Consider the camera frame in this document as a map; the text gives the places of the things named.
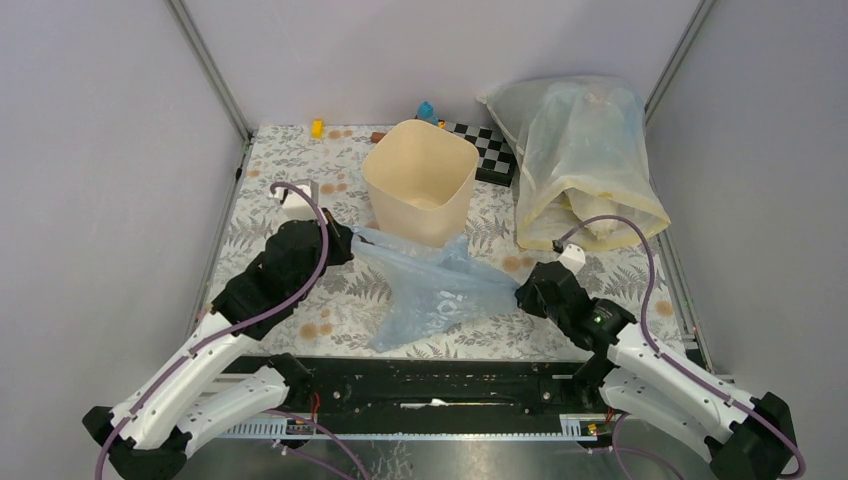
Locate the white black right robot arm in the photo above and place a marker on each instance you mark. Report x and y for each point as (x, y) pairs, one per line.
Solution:
(739, 435)

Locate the blue toy figure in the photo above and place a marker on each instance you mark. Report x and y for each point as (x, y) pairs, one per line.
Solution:
(425, 112)

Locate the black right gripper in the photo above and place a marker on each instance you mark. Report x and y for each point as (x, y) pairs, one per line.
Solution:
(525, 297)

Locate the brown cylinder piece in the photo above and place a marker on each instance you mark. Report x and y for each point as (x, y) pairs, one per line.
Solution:
(378, 137)

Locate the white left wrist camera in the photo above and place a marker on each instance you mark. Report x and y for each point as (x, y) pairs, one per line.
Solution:
(291, 201)

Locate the white crumpled bag inside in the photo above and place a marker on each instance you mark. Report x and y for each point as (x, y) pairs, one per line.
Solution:
(586, 206)

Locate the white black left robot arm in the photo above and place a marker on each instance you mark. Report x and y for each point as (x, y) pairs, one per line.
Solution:
(153, 433)

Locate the blue plastic trash bag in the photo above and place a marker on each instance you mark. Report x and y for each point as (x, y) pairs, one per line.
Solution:
(432, 288)

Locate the black white checkerboard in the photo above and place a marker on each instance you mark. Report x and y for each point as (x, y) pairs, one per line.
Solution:
(496, 161)

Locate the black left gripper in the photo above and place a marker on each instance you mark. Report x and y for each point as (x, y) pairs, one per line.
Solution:
(341, 236)

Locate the beige plastic trash bin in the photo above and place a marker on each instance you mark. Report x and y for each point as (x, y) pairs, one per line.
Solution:
(420, 179)

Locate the yellow toy block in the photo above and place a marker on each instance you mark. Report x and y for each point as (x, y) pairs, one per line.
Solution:
(317, 129)

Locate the large translucent yellow bag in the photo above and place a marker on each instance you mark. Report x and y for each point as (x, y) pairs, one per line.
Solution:
(577, 132)

